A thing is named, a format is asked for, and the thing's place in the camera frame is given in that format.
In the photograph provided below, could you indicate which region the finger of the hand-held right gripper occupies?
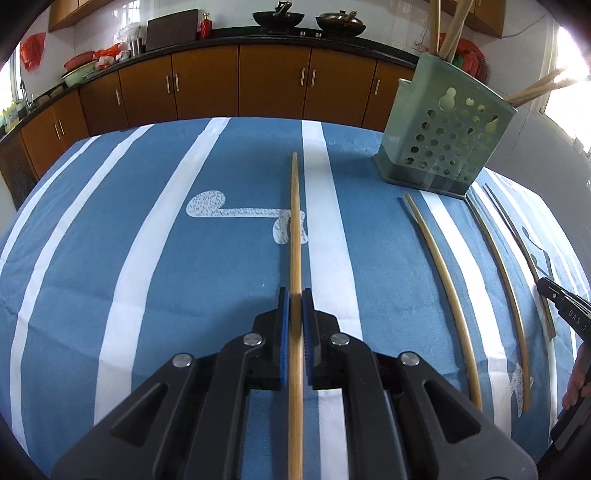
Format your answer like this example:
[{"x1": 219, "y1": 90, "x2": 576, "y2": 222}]
[{"x1": 536, "y1": 277, "x2": 571, "y2": 320}]

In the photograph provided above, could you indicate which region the white plastic bag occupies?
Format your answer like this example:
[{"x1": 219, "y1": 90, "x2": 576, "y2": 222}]
[{"x1": 117, "y1": 24, "x2": 147, "y2": 44}]

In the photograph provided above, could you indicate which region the green basin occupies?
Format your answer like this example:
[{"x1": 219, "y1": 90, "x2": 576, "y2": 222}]
[{"x1": 61, "y1": 62, "x2": 98, "y2": 88}]

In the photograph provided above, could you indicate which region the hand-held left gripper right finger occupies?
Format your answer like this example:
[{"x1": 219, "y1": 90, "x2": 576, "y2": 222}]
[{"x1": 300, "y1": 287, "x2": 539, "y2": 480}]

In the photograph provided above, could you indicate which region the red bag on wall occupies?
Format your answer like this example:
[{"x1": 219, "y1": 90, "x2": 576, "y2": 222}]
[{"x1": 21, "y1": 32, "x2": 47, "y2": 72}]

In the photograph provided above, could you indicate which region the gas stove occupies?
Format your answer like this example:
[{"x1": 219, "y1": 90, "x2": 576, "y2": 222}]
[{"x1": 259, "y1": 25, "x2": 361, "y2": 40}]

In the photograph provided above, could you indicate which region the row of wooden base cabinets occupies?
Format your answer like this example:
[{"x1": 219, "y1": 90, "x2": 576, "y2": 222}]
[{"x1": 0, "y1": 44, "x2": 416, "y2": 195}]

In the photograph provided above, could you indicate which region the black kitchen countertop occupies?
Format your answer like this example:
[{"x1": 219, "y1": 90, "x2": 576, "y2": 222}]
[{"x1": 0, "y1": 25, "x2": 421, "y2": 139}]

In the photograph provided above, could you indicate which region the red plastic bag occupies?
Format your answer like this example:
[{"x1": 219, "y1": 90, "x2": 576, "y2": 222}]
[{"x1": 438, "y1": 32, "x2": 488, "y2": 84}]

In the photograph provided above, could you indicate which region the dark lidded wok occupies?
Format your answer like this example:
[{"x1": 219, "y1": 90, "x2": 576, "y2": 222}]
[{"x1": 315, "y1": 10, "x2": 368, "y2": 38}]

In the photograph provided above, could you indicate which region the black wok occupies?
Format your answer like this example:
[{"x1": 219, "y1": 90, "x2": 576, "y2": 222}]
[{"x1": 252, "y1": 1, "x2": 306, "y2": 29}]

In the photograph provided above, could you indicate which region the wooden chopstick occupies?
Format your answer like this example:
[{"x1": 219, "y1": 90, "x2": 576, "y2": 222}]
[
  {"x1": 465, "y1": 194, "x2": 533, "y2": 413},
  {"x1": 404, "y1": 193, "x2": 484, "y2": 413},
  {"x1": 430, "y1": 0, "x2": 443, "y2": 52},
  {"x1": 438, "y1": 0, "x2": 475, "y2": 60},
  {"x1": 508, "y1": 78, "x2": 579, "y2": 106},
  {"x1": 484, "y1": 183, "x2": 557, "y2": 340},
  {"x1": 285, "y1": 152, "x2": 306, "y2": 480},
  {"x1": 505, "y1": 68, "x2": 568, "y2": 103}
]

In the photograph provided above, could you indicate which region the red and white bag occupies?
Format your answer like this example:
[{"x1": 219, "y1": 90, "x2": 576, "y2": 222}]
[{"x1": 93, "y1": 43, "x2": 132, "y2": 70}]

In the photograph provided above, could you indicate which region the person's right hand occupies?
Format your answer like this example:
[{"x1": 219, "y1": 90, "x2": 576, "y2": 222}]
[{"x1": 561, "y1": 353, "x2": 591, "y2": 411}]

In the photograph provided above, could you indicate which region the yellow detergent bottle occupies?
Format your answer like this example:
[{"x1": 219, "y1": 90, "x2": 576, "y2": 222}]
[{"x1": 0, "y1": 102, "x2": 21, "y2": 132}]

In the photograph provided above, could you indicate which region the blue white striped tablecloth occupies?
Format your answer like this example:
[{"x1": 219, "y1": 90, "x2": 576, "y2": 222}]
[{"x1": 0, "y1": 117, "x2": 591, "y2": 480}]

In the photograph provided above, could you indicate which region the green perforated utensil holder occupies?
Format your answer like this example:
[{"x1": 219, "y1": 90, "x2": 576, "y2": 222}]
[{"x1": 374, "y1": 52, "x2": 519, "y2": 200}]

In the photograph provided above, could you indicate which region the dark brown cutting board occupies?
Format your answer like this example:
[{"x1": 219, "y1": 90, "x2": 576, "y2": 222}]
[{"x1": 145, "y1": 9, "x2": 200, "y2": 51}]

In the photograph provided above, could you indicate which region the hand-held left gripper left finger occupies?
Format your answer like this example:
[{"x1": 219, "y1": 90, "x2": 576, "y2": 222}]
[{"x1": 50, "y1": 286, "x2": 293, "y2": 480}]

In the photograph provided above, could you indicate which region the large kitchen window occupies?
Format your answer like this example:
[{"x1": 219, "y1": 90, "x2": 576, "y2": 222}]
[{"x1": 540, "y1": 18, "x2": 591, "y2": 158}]

